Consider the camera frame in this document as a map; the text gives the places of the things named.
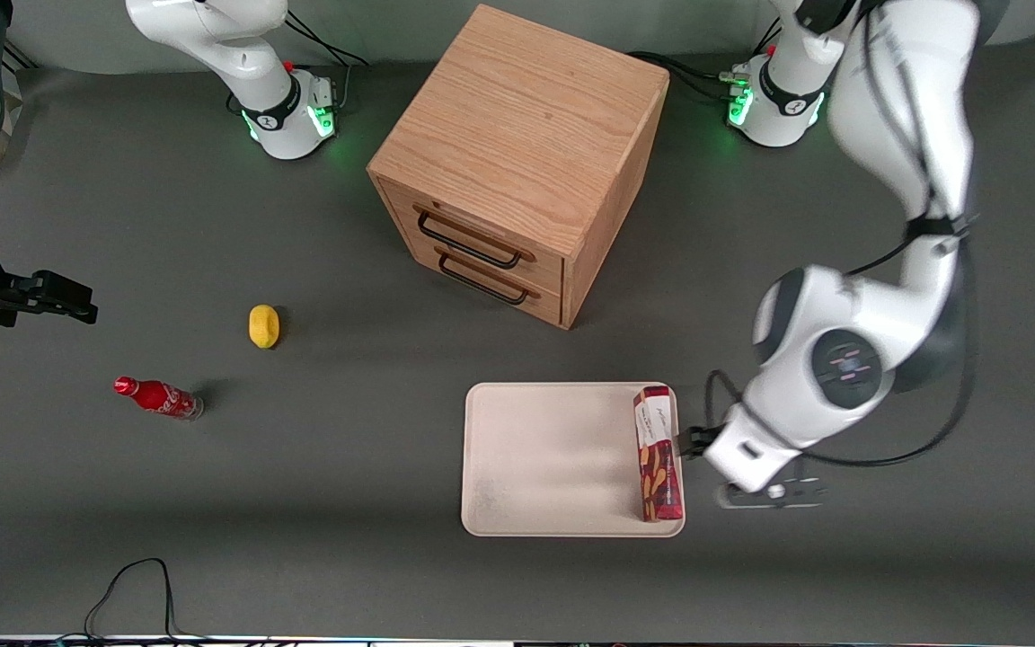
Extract red cola bottle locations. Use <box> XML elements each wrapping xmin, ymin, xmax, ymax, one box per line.
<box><xmin>113</xmin><ymin>376</ymin><xmax>205</xmax><ymax>421</ymax></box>

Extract red cookie box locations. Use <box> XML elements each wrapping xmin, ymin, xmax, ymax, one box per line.
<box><xmin>632</xmin><ymin>385</ymin><xmax>685</xmax><ymax>524</ymax></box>

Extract wooden drawer cabinet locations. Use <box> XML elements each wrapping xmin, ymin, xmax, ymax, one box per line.
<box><xmin>367</xmin><ymin>4</ymin><xmax>671</xmax><ymax>331</ymax></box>

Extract black cables at left arm base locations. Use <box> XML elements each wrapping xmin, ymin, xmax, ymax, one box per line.
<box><xmin>628</xmin><ymin>49</ymin><xmax>754</xmax><ymax>93</ymax></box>

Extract yellow lemon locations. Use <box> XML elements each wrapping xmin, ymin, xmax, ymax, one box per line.
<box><xmin>249</xmin><ymin>305</ymin><xmax>281</xmax><ymax>350</ymax></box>

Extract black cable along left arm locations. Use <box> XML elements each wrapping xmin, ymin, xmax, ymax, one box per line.
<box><xmin>704</xmin><ymin>211</ymin><xmax>977</xmax><ymax>469</ymax></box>

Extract wooden drawer with black handle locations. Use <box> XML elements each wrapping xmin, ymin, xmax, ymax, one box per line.
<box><xmin>377</xmin><ymin>178</ymin><xmax>566</xmax><ymax>293</ymax></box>
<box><xmin>390</xmin><ymin>235</ymin><xmax>564</xmax><ymax>327</ymax></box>

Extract black cable loop on table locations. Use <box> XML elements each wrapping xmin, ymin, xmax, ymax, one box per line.
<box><xmin>55</xmin><ymin>557</ymin><xmax>213</xmax><ymax>644</ymax></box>

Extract black cables at right arm base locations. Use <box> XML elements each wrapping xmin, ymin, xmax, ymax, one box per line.
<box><xmin>282</xmin><ymin>7</ymin><xmax>372</xmax><ymax>69</ymax></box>

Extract white plastic tray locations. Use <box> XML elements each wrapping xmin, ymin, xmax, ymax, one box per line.
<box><xmin>461</xmin><ymin>382</ymin><xmax>687</xmax><ymax>538</ymax></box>

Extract black cables at arm base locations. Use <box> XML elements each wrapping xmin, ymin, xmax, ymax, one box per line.
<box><xmin>628</xmin><ymin>49</ymin><xmax>754</xmax><ymax>93</ymax></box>
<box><xmin>282</xmin><ymin>7</ymin><xmax>372</xmax><ymax>69</ymax></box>

